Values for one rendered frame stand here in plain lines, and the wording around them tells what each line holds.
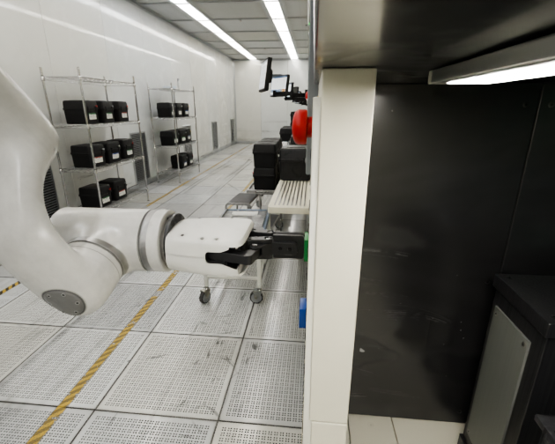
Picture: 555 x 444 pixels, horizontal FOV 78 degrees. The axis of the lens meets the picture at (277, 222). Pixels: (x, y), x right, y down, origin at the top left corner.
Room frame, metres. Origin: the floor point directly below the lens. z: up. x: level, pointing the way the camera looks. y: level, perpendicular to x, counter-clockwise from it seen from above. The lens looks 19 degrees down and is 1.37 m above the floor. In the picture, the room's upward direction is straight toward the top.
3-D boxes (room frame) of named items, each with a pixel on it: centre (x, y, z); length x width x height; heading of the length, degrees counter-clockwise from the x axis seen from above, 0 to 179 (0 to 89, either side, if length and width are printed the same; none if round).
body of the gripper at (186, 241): (0.43, 0.09, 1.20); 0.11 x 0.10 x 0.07; 84
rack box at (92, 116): (4.23, 2.29, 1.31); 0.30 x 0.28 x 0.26; 177
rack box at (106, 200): (4.20, 2.27, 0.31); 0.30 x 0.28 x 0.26; 173
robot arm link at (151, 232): (0.44, 0.15, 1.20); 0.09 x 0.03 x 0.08; 174
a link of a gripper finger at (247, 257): (0.40, 0.06, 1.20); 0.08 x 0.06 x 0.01; 43
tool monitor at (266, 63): (3.42, -0.04, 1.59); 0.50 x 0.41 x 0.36; 84
